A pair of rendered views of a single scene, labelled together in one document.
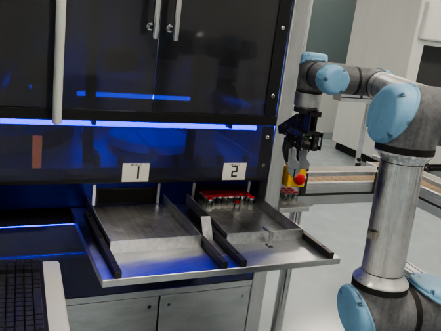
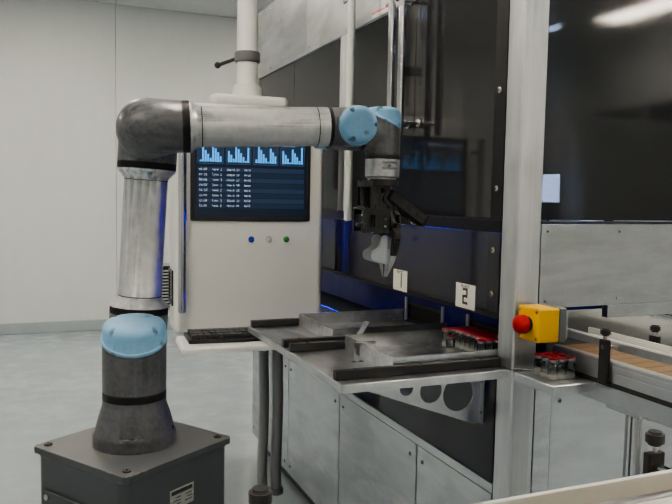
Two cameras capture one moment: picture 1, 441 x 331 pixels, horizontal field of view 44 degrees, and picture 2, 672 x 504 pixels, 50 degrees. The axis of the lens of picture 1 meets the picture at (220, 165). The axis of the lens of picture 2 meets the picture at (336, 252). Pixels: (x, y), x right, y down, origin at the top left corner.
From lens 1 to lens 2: 237 cm
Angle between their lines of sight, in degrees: 92
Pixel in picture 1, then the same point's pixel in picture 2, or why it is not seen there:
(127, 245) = (304, 321)
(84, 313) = (377, 429)
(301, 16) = (516, 65)
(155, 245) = (314, 328)
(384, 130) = not seen: hidden behind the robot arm
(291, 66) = (511, 142)
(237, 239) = (350, 346)
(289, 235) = (382, 361)
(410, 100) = not seen: hidden behind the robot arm
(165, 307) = (420, 463)
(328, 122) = not seen: outside the picture
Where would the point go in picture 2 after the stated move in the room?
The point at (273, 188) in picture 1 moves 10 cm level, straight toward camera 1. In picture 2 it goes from (504, 335) to (459, 333)
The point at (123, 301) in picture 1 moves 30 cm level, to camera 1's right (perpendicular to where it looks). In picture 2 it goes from (395, 432) to (398, 471)
